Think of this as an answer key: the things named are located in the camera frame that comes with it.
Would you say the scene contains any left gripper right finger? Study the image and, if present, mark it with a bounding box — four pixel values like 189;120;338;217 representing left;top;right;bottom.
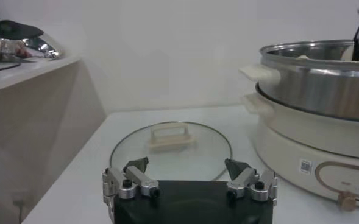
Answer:
224;158;279;205

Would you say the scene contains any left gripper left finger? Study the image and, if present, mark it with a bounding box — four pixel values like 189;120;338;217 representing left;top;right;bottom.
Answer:
102;156;161;204

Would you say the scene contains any round glass pot lid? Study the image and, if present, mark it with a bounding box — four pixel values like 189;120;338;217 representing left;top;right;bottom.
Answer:
109;121;233;183

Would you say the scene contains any perforated steel steamer basket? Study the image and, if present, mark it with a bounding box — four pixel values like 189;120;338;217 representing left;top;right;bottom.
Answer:
238;38;359;123

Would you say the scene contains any cream electric cooking pot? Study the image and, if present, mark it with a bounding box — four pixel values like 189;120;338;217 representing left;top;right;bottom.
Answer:
243;91;359;211

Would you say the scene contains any white side table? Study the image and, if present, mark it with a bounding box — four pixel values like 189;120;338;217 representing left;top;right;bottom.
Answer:
0;54;107;224

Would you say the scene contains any chrome headset device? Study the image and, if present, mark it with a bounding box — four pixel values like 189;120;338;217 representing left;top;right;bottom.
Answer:
0;19;65;66

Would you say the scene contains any thin black desk cable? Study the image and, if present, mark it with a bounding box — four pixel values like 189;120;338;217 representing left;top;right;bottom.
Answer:
0;60;23;75

